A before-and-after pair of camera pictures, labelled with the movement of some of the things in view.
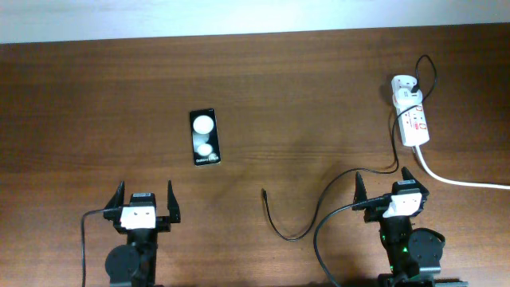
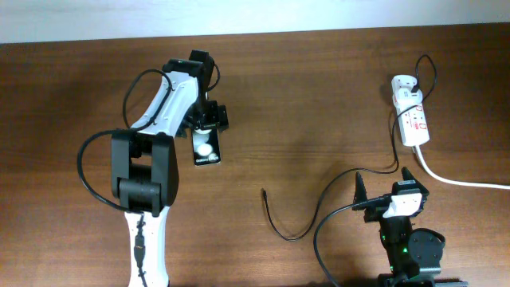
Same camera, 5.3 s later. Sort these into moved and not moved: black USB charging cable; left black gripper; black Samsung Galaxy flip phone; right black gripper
Moved: left black gripper
Not moved: right black gripper; black USB charging cable; black Samsung Galaxy flip phone
